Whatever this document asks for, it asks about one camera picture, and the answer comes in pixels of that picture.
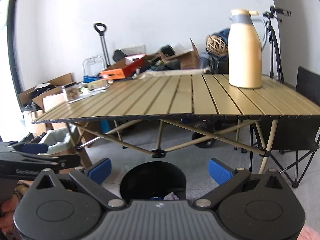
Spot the cardboard box with green liner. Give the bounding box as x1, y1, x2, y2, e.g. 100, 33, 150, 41
39, 128, 74, 156

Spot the orange cardboard box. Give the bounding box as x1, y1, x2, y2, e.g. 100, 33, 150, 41
100, 54, 147, 80

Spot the folding slatted camping table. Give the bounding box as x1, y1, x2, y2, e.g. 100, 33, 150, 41
31, 73, 320, 176

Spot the woven rattan ball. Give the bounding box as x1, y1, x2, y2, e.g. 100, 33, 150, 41
206, 35, 228, 57

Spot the black round trash bin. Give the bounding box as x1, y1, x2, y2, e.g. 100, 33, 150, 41
119, 161, 187, 203

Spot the purple woven pouch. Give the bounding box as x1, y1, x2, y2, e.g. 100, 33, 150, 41
164, 192, 179, 200

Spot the small yellow medicine box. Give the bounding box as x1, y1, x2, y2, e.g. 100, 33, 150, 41
86, 80, 109, 90

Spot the blue bag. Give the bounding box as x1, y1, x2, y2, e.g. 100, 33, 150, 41
205, 28, 230, 64

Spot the black wagon wheel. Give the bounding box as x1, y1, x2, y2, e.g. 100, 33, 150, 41
191, 121, 216, 148

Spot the open brown cardboard box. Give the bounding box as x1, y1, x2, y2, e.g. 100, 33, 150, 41
158, 38, 200, 69

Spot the yellow thermos jug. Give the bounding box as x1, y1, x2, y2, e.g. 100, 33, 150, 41
228, 9, 268, 89

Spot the small blue white box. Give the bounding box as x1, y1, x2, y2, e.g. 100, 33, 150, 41
149, 197, 163, 200

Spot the black camera tripod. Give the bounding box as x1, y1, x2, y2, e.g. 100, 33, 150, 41
263, 5, 292, 83

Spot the black folding camp chair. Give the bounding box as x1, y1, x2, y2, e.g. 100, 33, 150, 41
258, 66, 319, 189

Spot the clear jar with snacks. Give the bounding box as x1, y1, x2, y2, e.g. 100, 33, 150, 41
62, 85, 80, 102

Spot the person's hand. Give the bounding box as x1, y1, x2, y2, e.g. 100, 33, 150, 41
0, 180, 33, 232

